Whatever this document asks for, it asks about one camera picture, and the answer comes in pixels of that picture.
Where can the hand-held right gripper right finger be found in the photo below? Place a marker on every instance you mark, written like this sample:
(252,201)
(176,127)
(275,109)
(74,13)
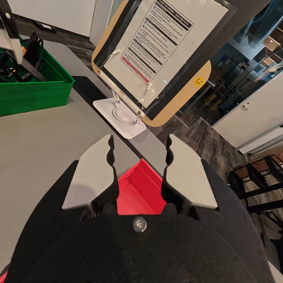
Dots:
(190,176)

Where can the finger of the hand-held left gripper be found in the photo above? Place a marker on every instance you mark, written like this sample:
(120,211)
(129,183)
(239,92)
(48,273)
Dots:
(11,42)

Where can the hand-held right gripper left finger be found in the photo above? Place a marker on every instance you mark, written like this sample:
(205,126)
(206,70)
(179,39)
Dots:
(92,176)

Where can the red plastic bin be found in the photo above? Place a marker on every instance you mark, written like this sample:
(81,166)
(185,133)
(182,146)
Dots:
(141,190)

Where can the green plastic bin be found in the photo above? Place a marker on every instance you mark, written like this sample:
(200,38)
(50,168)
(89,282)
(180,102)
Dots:
(33,97)

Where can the black floor box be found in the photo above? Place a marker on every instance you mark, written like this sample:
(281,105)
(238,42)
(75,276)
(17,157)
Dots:
(44,26)

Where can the white board stand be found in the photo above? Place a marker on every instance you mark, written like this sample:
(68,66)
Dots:
(123,126)

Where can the white door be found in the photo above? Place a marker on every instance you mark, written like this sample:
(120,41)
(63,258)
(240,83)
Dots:
(254,123)

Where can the black metal chair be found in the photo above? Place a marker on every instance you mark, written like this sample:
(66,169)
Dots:
(273,164)

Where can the black desk mat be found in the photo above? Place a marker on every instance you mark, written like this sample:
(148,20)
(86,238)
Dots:
(88,88)

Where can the yellow smiley sticker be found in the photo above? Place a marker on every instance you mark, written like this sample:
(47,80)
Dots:
(199,81)

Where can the instruction board with wooden frame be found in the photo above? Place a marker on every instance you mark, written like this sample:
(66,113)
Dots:
(165,55)

